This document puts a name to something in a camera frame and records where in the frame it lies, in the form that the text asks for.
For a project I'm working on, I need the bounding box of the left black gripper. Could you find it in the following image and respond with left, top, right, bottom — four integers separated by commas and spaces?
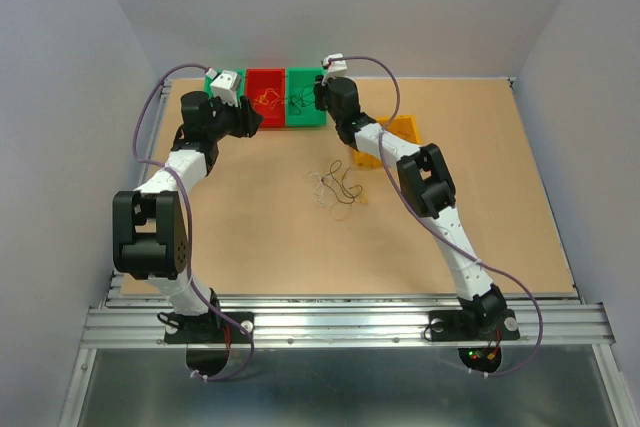
207, 93, 264, 141

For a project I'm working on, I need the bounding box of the wire bundle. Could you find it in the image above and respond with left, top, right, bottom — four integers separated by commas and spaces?
303, 159, 371, 222

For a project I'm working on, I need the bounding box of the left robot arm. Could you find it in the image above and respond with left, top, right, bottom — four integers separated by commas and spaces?
112, 91, 263, 344

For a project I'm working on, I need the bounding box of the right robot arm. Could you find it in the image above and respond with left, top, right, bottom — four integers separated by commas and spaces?
314, 75, 520, 342

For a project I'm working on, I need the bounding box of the right green bin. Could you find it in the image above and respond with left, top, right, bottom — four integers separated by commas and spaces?
285, 68, 326, 127

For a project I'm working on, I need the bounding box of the green bin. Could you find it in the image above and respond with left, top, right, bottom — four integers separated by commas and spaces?
204, 68, 246, 97
285, 68, 326, 127

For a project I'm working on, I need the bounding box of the left green bin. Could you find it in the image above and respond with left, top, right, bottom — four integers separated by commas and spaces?
204, 68, 246, 97

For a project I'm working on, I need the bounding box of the red bin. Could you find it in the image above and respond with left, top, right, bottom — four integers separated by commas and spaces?
245, 68, 286, 129

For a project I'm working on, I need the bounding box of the yellow bin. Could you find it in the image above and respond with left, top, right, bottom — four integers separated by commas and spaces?
354, 115, 421, 169

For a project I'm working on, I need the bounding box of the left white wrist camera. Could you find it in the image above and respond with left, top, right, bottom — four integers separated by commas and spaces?
205, 68, 242, 107

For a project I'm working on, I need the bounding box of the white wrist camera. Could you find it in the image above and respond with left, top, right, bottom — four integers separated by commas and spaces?
321, 53, 347, 85
205, 68, 242, 107

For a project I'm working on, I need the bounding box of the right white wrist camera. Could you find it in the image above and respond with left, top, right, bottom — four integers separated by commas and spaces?
321, 53, 347, 85

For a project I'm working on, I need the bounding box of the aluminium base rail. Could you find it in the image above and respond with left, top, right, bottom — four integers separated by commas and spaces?
80, 295, 615, 349

